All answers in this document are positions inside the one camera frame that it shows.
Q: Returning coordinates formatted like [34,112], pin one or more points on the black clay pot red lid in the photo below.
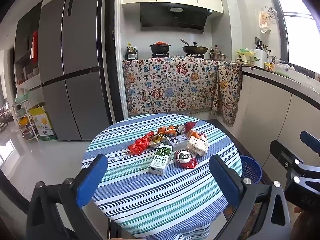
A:
[160,47]

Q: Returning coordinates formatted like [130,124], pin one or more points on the silver foil wrapper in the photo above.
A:
[180,129]

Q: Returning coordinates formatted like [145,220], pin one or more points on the crushed red can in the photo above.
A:
[185,157]

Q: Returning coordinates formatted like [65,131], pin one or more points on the red plastic bag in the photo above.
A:
[137,146]

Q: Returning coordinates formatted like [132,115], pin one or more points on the green yellow appliance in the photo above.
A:
[245,56]

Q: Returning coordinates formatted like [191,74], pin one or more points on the white rack with bowls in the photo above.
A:
[23,120]

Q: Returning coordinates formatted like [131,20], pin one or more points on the wall shelf unit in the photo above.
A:
[25,47]

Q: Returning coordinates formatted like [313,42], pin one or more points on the small printed blanket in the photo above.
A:
[227,92]

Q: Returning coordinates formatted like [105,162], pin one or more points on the hanging printed cloth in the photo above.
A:
[263,20]

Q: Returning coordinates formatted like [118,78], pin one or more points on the white paper box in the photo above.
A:
[197,146]

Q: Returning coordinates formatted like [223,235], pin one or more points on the black range hood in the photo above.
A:
[172,17]

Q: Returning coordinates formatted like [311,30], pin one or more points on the condiment bottles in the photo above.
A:
[131,52]

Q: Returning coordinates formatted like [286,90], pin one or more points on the gas stove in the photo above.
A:
[160,55]

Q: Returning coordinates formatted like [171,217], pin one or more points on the orange white packet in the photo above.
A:
[197,134]

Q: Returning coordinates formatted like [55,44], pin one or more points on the black wok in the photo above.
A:
[195,48]

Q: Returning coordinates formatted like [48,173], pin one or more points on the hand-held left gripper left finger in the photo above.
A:
[92,180]

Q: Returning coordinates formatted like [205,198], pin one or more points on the white knife holder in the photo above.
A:
[260,57]

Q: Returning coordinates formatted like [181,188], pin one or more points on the red snack packet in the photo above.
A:
[192,125]

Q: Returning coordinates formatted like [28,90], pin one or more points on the striped tablecloth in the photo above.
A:
[155,200]

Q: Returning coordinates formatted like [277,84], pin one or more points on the kitchen counter cabinet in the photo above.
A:
[270,105]

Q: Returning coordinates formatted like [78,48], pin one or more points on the green white milk carton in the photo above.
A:
[160,160]

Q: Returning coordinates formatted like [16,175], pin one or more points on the grey refrigerator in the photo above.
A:
[72,67]

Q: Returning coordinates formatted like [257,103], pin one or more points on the large printed blanket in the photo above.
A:
[170,87]

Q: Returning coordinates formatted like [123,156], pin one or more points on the steel pot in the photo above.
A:
[218,55]

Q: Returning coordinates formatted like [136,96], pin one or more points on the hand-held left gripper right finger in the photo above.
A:
[225,182]

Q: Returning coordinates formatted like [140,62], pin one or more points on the purple cartoon box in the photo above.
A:
[178,140]

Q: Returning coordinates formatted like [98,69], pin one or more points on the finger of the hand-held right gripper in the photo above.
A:
[280,150]
[311,141]

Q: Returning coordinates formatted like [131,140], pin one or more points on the yellow cardboard box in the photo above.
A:
[42,125]

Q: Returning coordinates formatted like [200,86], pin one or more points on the person's right hand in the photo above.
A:
[307,225]

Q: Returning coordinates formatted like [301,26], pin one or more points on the window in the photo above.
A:
[300,37]

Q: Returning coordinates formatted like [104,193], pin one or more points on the blue plastic basket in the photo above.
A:
[251,170]

